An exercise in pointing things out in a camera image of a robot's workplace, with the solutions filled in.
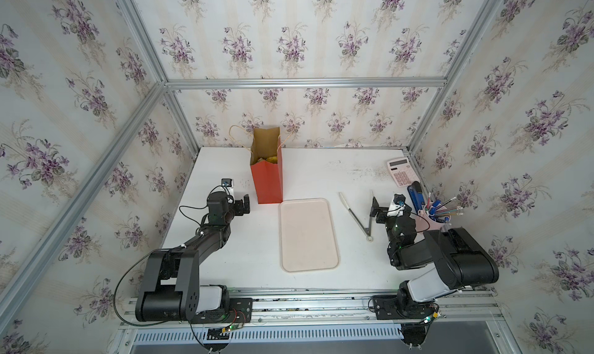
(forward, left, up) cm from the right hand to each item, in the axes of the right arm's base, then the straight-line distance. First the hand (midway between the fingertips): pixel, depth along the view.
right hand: (392, 199), depth 89 cm
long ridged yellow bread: (+23, +49, -3) cm, 54 cm away
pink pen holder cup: (-9, -10, -2) cm, 14 cm away
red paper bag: (+5, +48, +15) cm, 50 cm away
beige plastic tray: (-13, +33, -9) cm, 37 cm away
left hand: (0, +62, -1) cm, 62 cm away
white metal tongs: (-9, +9, -9) cm, 16 cm away
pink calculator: (+21, -13, -8) cm, 26 cm away
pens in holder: (-5, -18, -1) cm, 19 cm away
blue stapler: (+7, -15, -8) cm, 18 cm away
